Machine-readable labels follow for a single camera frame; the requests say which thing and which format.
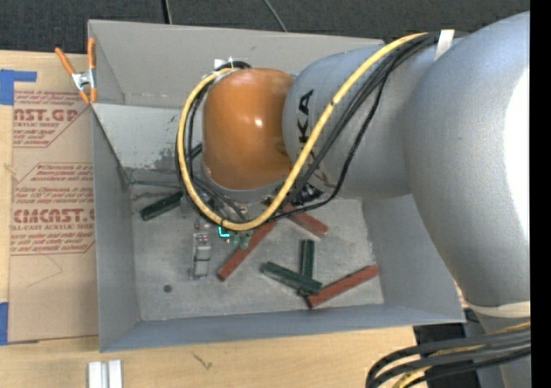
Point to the grey metal bin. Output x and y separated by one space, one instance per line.
172 257

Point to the red-brown flat block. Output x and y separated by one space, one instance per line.
243 254
311 223
344 286

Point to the black cylinder on white bracket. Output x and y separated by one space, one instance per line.
309 195

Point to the brown cardboard board red print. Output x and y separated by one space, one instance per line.
51 283

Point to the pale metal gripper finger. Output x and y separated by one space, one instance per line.
197 255
206 254

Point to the dark green flat block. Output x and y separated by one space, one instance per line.
307 255
160 207
289 277

